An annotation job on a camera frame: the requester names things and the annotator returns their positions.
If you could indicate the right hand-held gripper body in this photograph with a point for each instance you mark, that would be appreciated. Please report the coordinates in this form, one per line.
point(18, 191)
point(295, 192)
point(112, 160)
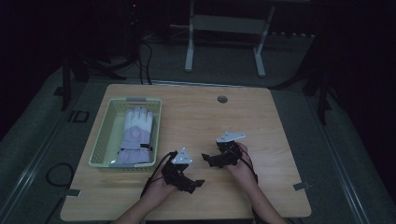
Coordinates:
point(229, 149)

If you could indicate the black floor tape marking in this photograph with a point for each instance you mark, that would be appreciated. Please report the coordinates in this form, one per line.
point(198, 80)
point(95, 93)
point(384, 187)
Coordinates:
point(79, 116)

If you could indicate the grey tape piece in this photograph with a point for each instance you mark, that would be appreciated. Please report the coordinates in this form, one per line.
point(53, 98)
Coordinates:
point(301, 186)
point(73, 193)

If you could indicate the pale green plastic basket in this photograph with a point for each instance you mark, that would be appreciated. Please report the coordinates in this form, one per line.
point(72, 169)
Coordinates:
point(102, 132)

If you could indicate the lilac and white ski glove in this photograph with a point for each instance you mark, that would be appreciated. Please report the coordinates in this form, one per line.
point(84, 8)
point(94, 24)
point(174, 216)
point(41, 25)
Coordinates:
point(137, 133)

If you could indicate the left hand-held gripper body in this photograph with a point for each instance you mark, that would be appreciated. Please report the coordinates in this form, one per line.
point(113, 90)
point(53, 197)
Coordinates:
point(178, 169)

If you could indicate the person's left hand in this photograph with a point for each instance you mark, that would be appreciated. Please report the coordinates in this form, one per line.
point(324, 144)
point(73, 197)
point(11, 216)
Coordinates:
point(160, 189)

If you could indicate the white metal stand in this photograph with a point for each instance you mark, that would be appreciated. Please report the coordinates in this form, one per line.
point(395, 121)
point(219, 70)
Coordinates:
point(229, 25)

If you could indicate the person's right hand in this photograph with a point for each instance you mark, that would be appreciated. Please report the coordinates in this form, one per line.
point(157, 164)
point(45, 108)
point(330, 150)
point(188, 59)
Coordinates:
point(241, 172)

